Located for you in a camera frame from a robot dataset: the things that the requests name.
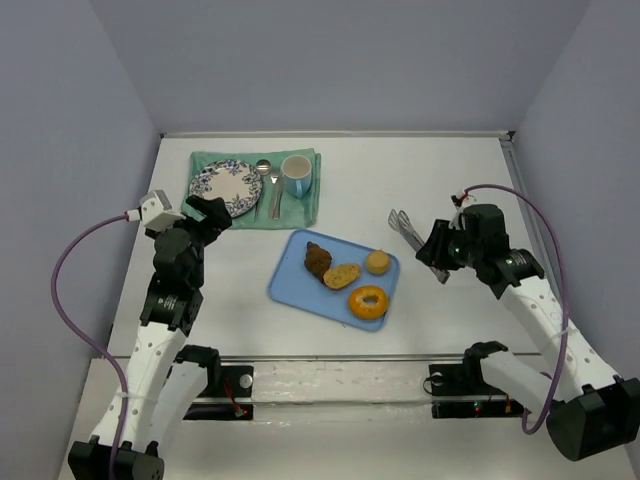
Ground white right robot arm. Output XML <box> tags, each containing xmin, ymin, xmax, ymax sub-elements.
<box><xmin>416</xmin><ymin>203</ymin><xmax>639</xmax><ymax>461</ymax></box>

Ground yellow muffin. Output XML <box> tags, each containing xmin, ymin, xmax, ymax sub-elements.
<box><xmin>365</xmin><ymin>250</ymin><xmax>392</xmax><ymax>275</ymax></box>

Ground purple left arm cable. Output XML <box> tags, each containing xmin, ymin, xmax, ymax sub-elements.
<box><xmin>51</xmin><ymin>212</ymin><xmax>144</xmax><ymax>471</ymax></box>

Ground steel fork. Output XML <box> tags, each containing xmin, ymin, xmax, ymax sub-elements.
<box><xmin>268</xmin><ymin>171</ymin><xmax>280</xmax><ymax>218</ymax></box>

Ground dark brown croissant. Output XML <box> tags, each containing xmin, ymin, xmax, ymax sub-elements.
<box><xmin>304</xmin><ymin>242</ymin><xmax>332</xmax><ymax>284</ymax></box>

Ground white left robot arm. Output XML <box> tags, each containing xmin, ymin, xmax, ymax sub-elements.
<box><xmin>68</xmin><ymin>190</ymin><xmax>232</xmax><ymax>479</ymax></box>

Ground green cloth placemat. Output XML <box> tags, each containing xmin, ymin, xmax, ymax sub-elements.
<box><xmin>187</xmin><ymin>149</ymin><xmax>321</xmax><ymax>230</ymax></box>

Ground light blue ceramic mug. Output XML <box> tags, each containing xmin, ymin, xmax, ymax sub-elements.
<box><xmin>281</xmin><ymin>155</ymin><xmax>313</xmax><ymax>199</ymax></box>

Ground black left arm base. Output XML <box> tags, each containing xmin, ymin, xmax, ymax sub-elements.
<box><xmin>184</xmin><ymin>364</ymin><xmax>254</xmax><ymax>421</ymax></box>

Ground glazed bagel ring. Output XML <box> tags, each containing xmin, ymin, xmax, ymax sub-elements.
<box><xmin>347</xmin><ymin>284</ymin><xmax>390</xmax><ymax>321</ymax></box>

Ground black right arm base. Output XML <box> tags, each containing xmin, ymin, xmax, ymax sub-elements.
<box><xmin>422</xmin><ymin>363</ymin><xmax>524</xmax><ymax>420</ymax></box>

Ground stainless steel serving tongs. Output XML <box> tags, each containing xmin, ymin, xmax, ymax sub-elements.
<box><xmin>387</xmin><ymin>209</ymin><xmax>450</xmax><ymax>284</ymax></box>

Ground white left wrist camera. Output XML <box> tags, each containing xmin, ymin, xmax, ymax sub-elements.
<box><xmin>140</xmin><ymin>190</ymin><xmax>186</xmax><ymax>232</ymax></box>

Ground blue floral ceramic plate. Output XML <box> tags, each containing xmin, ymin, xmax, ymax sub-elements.
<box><xmin>187</xmin><ymin>159</ymin><xmax>263</xmax><ymax>218</ymax></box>

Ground sliced bread loaf piece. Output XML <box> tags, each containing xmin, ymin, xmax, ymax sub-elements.
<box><xmin>323</xmin><ymin>263</ymin><xmax>361</xmax><ymax>290</ymax></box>

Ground light blue plastic tray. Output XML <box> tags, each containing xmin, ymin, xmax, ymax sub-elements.
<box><xmin>267</xmin><ymin>229</ymin><xmax>400</xmax><ymax>332</ymax></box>

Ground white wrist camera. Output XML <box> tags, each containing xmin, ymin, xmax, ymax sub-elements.
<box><xmin>449</xmin><ymin>190</ymin><xmax>476</xmax><ymax>230</ymax></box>
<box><xmin>140</xmin><ymin>190</ymin><xmax>186</xmax><ymax>232</ymax></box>

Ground steel table knife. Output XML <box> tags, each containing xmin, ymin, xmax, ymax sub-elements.
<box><xmin>271</xmin><ymin>178</ymin><xmax>285</xmax><ymax>221</ymax></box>

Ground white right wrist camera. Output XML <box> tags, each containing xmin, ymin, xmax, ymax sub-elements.
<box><xmin>449</xmin><ymin>190</ymin><xmax>476</xmax><ymax>230</ymax></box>

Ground steel spoon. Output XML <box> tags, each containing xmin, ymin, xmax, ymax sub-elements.
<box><xmin>254</xmin><ymin>159</ymin><xmax>272</xmax><ymax>221</ymax></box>

